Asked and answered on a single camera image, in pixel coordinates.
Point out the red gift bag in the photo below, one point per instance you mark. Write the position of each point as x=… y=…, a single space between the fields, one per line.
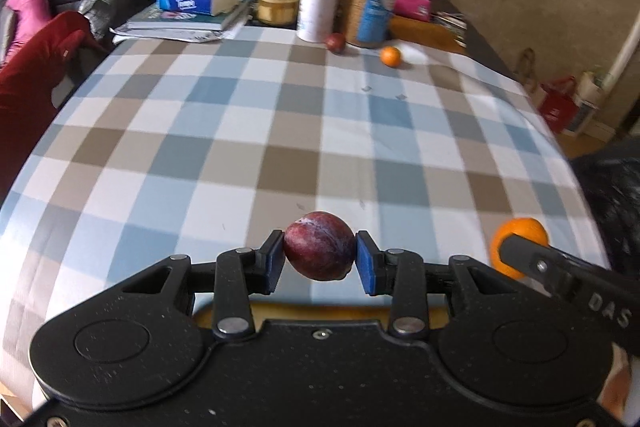
x=558 y=107

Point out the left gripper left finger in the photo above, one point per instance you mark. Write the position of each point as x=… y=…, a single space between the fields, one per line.
x=239 y=274

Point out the magenta cushion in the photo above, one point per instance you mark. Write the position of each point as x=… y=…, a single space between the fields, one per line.
x=31 y=16

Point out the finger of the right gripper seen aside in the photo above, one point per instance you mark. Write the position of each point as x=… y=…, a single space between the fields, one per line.
x=609 y=298

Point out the black jacket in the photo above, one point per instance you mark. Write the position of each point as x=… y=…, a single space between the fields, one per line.
x=609 y=179

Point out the large orange with leaf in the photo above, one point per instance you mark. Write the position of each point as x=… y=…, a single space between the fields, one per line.
x=510 y=245

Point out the orange mandarin by jar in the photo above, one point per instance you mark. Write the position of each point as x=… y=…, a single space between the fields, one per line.
x=391 y=57

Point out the dark plum by bottle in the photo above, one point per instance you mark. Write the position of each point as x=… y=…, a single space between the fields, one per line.
x=335 y=43

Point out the dark red garment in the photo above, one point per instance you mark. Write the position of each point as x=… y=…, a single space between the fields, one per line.
x=63 y=49

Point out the checkered tablecloth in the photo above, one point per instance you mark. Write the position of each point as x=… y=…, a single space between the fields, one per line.
x=173 y=148

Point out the pink pencil case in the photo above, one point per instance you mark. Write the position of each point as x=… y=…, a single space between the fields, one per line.
x=414 y=9

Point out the dark plum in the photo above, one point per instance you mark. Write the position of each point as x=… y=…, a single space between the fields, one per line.
x=320 y=246
x=335 y=43

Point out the orange wooden board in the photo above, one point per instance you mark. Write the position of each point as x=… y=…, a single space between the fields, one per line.
x=425 y=34

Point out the white paper bag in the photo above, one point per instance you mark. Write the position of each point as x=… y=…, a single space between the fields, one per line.
x=587 y=98

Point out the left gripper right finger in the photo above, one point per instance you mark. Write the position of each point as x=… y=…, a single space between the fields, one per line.
x=400 y=275

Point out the stack of books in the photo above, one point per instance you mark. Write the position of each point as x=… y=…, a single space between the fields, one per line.
x=154 y=23

